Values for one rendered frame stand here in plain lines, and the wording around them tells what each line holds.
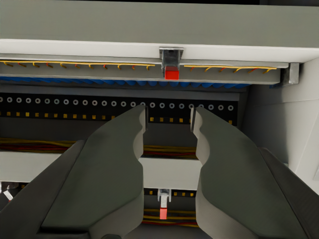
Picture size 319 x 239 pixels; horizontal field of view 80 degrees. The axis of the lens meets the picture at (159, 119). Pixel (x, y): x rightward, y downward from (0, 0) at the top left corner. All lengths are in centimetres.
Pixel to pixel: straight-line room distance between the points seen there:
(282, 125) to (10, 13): 39
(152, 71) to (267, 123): 23
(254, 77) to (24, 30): 29
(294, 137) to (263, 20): 17
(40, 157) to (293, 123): 38
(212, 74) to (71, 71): 21
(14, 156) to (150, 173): 21
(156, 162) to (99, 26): 19
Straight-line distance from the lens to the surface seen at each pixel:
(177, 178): 30
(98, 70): 30
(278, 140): 36
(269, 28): 26
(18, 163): 37
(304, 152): 32
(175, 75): 17
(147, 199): 61
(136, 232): 54
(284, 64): 31
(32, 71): 35
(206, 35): 23
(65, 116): 45
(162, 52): 23
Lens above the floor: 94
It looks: 23 degrees up
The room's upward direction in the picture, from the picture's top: 178 degrees counter-clockwise
